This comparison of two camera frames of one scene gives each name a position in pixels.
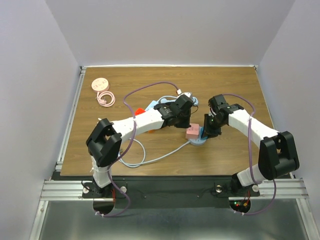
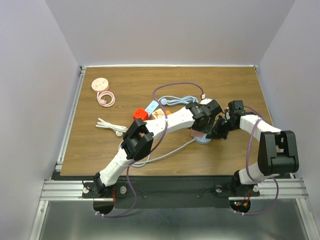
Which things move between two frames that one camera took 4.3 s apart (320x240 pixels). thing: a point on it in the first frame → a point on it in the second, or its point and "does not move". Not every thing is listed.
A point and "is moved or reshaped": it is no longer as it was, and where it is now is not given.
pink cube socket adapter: (193, 132) is moved or reshaped
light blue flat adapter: (151, 105) does not move
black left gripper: (185, 124) → (206, 128)
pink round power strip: (105, 98) does not move
